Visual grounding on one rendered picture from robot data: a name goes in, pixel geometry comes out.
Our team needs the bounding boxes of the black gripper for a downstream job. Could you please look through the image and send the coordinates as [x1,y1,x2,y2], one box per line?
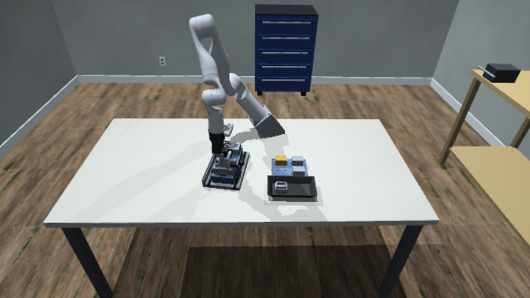
[208,122,234,165]

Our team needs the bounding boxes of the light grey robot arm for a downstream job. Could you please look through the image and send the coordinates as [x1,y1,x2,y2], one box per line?
[190,14,266,124]

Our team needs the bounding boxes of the small yellow block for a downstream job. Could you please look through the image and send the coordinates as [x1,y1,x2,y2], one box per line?
[276,156,287,166]

